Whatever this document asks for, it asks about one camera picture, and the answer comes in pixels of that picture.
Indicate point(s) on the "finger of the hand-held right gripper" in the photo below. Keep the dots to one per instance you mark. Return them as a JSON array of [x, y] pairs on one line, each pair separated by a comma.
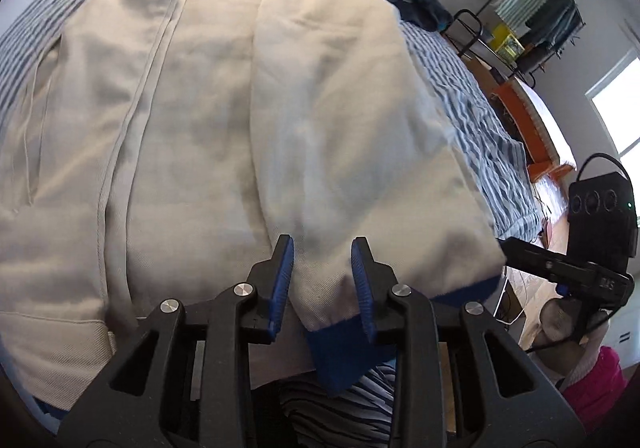
[[540, 260]]

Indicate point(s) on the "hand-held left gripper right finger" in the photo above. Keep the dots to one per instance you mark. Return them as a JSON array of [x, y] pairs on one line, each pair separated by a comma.
[[361, 288]]

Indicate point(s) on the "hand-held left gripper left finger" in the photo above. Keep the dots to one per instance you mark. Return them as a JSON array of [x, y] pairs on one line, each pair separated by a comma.
[[282, 278]]

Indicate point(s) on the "beige and blue work jacket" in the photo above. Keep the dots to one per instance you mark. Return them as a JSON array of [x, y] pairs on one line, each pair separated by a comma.
[[200, 128]]

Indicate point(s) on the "dark hanging clothes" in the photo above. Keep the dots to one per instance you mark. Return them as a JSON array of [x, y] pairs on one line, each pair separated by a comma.
[[550, 23]]

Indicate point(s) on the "person's right hand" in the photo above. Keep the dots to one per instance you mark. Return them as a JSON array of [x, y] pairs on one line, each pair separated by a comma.
[[562, 328]]

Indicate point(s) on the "white lace cover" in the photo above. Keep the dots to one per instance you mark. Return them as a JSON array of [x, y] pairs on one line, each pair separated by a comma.
[[550, 128]]

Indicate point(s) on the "bright window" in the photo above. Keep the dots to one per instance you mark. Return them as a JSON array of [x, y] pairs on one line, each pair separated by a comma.
[[620, 113]]

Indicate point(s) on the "orange furniture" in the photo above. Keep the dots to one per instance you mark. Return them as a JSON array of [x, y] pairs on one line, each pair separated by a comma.
[[520, 113]]

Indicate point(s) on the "blue white striped blanket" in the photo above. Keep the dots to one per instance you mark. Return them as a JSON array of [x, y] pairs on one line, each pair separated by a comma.
[[475, 118]]

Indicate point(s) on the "yellow box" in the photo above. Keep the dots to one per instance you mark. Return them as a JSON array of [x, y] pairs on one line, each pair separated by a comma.
[[505, 41]]

